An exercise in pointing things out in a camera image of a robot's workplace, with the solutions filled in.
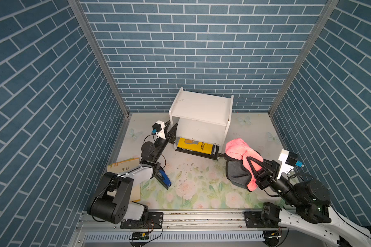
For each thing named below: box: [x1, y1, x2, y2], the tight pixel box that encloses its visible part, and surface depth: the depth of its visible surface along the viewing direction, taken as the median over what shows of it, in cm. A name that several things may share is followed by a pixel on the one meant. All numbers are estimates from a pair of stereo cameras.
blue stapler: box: [156, 168, 172, 190], surface depth 87 cm
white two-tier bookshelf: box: [169, 86, 234, 153], surface depth 80 cm
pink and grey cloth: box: [223, 138, 264, 192], surface depth 54 cm
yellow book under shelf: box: [177, 137, 213, 155], surface depth 93 cm
